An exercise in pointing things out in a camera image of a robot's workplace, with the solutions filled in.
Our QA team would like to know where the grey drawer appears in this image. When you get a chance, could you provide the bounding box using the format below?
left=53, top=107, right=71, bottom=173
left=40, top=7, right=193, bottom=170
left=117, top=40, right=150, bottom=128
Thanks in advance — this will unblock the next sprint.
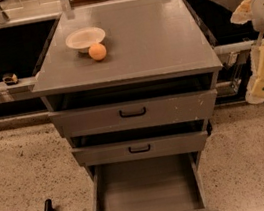
left=70, top=124, right=212, bottom=174
left=49, top=89, right=216, bottom=138
left=93, top=152, right=216, bottom=211

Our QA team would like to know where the grey drawer cabinet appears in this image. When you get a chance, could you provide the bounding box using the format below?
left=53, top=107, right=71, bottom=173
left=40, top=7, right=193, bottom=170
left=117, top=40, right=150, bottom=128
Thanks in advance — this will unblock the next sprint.
left=18, top=0, right=239, bottom=187

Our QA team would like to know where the black stand with tray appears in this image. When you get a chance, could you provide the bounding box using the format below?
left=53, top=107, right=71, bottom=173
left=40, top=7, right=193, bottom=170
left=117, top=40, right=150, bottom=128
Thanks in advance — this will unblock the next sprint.
left=192, top=0, right=259, bottom=103

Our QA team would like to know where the grey middle drawer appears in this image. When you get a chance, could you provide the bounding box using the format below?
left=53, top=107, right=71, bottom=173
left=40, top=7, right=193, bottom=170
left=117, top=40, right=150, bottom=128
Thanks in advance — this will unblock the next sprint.
left=70, top=124, right=212, bottom=174

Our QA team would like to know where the grey top drawer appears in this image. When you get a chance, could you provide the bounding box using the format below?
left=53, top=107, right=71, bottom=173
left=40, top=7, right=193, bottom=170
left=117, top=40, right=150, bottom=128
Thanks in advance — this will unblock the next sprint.
left=49, top=89, right=216, bottom=138

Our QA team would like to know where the grey bottom drawer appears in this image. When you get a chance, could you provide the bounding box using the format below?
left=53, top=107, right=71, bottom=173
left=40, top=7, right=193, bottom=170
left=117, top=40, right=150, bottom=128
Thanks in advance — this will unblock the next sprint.
left=93, top=152, right=216, bottom=211

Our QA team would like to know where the white bowl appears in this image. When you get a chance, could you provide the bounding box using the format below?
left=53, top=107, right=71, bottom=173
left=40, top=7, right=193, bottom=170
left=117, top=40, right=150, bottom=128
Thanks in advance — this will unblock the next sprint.
left=65, top=27, right=106, bottom=53

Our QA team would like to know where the orange fruit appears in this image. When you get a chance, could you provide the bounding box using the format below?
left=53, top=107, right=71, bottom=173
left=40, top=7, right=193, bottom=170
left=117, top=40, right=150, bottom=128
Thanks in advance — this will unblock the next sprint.
left=88, top=43, right=107, bottom=61

